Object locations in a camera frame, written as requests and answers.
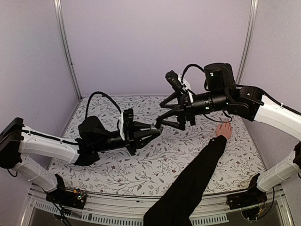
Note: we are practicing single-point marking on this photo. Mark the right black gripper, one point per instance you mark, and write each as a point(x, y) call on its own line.
point(181, 114)

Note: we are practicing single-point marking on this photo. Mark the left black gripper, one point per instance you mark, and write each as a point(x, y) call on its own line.
point(138, 135)

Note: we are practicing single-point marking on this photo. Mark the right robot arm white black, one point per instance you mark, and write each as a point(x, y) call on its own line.
point(248, 102)

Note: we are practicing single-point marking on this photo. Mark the black sleeved forearm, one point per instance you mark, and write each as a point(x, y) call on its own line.
point(184, 195)

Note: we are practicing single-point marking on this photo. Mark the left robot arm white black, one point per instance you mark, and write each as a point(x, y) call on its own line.
point(18, 141)

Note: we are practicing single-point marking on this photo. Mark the person's bare hand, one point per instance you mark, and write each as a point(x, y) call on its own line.
point(224, 130)

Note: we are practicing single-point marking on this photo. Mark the floral patterned table mat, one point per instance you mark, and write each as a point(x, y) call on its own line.
point(156, 166)

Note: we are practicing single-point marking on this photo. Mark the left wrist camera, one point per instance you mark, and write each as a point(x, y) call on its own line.
point(125, 122)

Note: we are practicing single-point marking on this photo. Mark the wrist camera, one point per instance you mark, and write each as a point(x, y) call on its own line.
point(125, 122)
point(180, 87)

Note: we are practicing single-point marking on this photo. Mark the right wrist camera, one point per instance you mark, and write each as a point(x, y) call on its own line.
point(180, 87)

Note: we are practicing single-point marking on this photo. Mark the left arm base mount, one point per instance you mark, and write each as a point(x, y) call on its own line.
point(75, 198)

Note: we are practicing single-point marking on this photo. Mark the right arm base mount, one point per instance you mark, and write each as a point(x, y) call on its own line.
point(253, 198)

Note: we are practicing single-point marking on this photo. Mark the right aluminium frame post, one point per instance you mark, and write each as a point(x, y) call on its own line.
point(248, 39)

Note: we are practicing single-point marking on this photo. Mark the aluminium frame post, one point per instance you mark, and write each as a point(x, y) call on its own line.
point(66, 49)
point(248, 39)

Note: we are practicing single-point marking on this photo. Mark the left aluminium frame post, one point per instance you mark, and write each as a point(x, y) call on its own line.
point(66, 49)

